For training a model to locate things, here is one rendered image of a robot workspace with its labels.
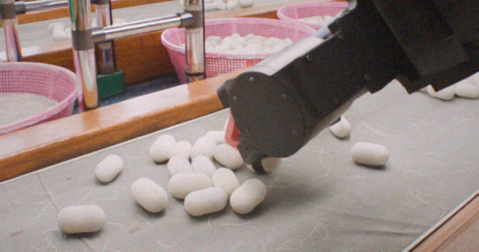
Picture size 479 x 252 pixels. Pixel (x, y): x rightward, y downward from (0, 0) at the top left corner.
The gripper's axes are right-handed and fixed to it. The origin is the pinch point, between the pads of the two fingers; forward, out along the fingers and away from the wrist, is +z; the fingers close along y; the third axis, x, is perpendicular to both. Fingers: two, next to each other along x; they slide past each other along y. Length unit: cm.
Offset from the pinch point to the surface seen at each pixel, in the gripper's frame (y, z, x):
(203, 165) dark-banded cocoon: 5.4, -1.8, 1.4
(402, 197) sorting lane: -5.9, -10.3, 11.5
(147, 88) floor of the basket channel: -14.0, 35.9, -19.2
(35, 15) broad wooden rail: -10, 60, -51
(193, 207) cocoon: 9.5, -4.6, 4.5
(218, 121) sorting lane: -4.6, 7.4, -3.7
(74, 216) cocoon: 17.5, -2.0, 1.4
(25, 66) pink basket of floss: 7.2, 27.4, -24.4
